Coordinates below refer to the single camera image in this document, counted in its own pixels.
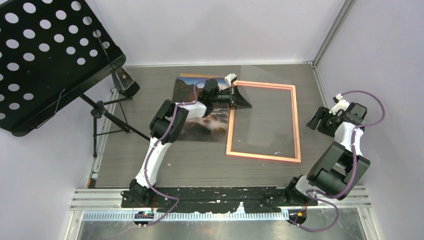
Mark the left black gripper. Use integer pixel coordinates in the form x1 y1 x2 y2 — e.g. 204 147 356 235
212 85 253 111

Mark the orange wooden picture frame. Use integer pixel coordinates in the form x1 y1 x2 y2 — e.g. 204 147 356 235
226 80 301 163

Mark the sunset landscape photo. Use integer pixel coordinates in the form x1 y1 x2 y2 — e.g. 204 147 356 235
172 75 229 143

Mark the transparent plastic sheet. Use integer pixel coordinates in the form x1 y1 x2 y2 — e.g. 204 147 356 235
230 63 299 155

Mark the brown backing board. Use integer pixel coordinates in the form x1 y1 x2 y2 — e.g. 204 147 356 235
178 73 225 79

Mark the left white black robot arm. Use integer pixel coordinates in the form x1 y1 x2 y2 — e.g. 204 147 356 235
122 73 252 207

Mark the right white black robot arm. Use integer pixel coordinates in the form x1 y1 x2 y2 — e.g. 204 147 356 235
284 100 371 206

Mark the aluminium corner profile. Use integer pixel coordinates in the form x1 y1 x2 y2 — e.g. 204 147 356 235
307 0 356 70

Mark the black perforated music stand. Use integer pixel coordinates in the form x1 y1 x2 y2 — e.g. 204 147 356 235
0 0 136 137

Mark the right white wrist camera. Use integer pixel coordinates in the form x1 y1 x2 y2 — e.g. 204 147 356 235
329 93 350 116

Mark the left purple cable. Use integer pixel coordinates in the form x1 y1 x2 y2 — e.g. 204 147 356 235
134 77 228 227

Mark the purple cable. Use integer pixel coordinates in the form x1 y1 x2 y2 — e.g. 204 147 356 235
134 77 228 227
288 90 386 233

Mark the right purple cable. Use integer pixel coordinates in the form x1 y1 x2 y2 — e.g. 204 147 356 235
288 90 386 233

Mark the aluminium rail front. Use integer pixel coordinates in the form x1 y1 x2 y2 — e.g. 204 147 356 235
69 186 371 211

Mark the black mounting base plate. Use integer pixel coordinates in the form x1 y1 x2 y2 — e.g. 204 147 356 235
120 186 318 214

